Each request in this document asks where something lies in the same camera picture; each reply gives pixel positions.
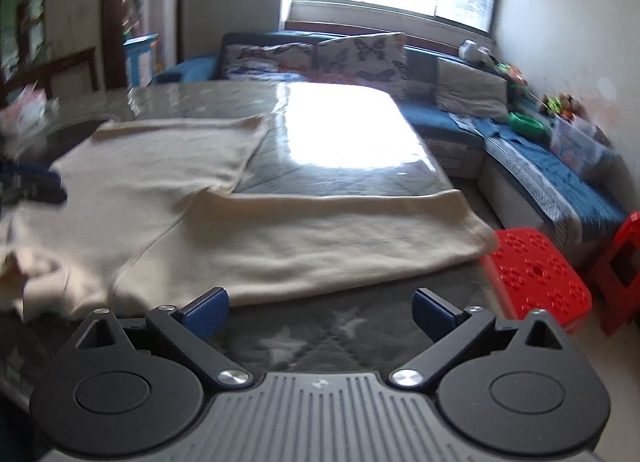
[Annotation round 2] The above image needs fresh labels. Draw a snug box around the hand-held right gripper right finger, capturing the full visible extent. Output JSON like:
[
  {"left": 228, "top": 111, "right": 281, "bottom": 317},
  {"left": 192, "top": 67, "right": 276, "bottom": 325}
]
[{"left": 389, "top": 288, "right": 570, "bottom": 389}]

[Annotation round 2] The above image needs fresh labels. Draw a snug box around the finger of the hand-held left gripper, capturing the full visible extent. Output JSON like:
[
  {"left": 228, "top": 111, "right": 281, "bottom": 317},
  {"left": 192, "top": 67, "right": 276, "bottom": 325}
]
[{"left": 0, "top": 159, "right": 69, "bottom": 207}]

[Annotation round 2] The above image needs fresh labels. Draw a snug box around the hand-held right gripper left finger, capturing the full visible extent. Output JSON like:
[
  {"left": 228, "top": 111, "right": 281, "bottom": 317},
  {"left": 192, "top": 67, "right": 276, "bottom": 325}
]
[{"left": 75, "top": 287, "right": 252, "bottom": 389}]

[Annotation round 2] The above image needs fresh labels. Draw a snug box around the cream knit sweater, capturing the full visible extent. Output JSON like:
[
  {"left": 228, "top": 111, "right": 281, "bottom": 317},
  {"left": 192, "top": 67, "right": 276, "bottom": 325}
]
[{"left": 0, "top": 114, "right": 498, "bottom": 323}]

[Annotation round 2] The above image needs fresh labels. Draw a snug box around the white pink packet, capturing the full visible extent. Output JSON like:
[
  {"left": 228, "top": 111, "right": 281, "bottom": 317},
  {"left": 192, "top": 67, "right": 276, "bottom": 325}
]
[{"left": 0, "top": 84, "right": 52, "bottom": 136}]

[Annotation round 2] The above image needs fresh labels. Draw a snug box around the red plastic stool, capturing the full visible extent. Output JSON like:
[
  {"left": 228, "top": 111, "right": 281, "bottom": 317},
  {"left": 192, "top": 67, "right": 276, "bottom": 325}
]
[
  {"left": 587, "top": 212, "right": 640, "bottom": 335},
  {"left": 480, "top": 228, "right": 593, "bottom": 335}
]

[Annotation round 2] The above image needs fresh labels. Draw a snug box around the blue white box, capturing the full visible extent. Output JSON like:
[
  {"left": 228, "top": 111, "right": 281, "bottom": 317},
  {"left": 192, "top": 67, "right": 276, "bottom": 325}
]
[{"left": 122, "top": 33, "right": 161, "bottom": 88}]

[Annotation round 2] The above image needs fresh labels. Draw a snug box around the blue sofa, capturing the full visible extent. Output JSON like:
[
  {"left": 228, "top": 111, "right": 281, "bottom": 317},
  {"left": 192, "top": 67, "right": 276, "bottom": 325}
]
[{"left": 150, "top": 31, "right": 631, "bottom": 268}]

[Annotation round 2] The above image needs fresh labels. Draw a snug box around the green plastic bowl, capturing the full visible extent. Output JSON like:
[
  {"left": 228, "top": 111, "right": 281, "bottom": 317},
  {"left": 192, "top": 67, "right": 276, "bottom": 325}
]
[{"left": 507, "top": 112, "right": 549, "bottom": 139}]

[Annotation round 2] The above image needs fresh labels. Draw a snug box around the clear plastic storage box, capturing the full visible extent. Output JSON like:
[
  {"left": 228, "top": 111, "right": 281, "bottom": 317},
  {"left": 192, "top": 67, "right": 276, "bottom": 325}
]
[{"left": 550, "top": 117, "right": 619, "bottom": 184}]

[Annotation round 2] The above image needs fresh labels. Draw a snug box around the grey cushion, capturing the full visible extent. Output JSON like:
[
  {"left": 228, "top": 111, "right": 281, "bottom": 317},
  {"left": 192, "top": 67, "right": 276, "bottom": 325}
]
[{"left": 435, "top": 59, "right": 512, "bottom": 123}]

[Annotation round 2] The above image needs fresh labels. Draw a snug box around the pile of small toys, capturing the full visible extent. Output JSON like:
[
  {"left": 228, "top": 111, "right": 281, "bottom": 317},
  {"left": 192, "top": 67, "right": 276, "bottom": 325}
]
[{"left": 542, "top": 93, "right": 582, "bottom": 121}]

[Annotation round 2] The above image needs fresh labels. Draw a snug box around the butterfly print pillow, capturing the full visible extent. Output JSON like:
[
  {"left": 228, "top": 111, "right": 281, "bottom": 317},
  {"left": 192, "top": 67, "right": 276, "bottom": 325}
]
[
  {"left": 317, "top": 33, "right": 409, "bottom": 99},
  {"left": 224, "top": 42, "right": 317, "bottom": 81}
]

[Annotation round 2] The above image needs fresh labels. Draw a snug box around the wall poster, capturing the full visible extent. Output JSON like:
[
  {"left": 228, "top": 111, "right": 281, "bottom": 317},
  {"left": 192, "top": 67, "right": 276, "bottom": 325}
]
[{"left": 0, "top": 0, "right": 49, "bottom": 79}]

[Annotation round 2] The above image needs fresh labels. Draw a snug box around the dark wooden door frame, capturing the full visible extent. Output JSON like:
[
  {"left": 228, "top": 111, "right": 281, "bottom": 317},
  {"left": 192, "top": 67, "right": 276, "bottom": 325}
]
[{"left": 102, "top": 0, "right": 132, "bottom": 91}]

